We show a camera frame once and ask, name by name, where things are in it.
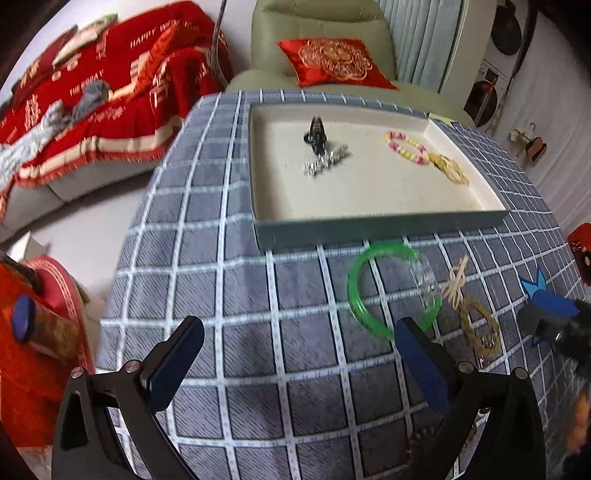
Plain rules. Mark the grey knitted garment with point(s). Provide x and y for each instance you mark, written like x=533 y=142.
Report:
x=55 y=120

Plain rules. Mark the white washing machine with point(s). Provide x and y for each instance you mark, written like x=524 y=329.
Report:
x=507 y=45

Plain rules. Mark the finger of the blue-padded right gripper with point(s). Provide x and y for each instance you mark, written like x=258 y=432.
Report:
x=558 y=321

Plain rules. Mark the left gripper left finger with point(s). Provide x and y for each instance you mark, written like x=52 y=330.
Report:
x=86 y=445

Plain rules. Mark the green jewelry tray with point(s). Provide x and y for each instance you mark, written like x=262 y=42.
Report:
x=374 y=193

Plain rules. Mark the green translucent bangle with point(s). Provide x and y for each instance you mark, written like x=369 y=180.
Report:
x=363 y=293

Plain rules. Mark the grey checked tablecloth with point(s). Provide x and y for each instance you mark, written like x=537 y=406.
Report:
x=288 y=385

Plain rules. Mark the red gift box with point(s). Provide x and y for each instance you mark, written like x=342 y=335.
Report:
x=32 y=382

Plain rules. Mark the red embroidered cushion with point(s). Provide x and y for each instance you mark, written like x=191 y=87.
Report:
x=320 y=61

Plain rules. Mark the red plastic stool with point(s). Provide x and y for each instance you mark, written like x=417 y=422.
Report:
x=581 y=253

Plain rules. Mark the black claw hair clip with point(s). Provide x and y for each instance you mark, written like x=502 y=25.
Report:
x=316 y=138

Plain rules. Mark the beige recliner armchair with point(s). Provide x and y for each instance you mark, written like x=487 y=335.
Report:
x=273 y=21

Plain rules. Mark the silver rhinestone hair clip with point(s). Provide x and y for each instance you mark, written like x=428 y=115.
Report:
x=326 y=160

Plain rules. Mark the red patterned blanket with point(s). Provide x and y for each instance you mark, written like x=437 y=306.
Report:
x=116 y=92

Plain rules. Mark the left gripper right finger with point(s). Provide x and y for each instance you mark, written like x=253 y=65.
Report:
x=512 y=443

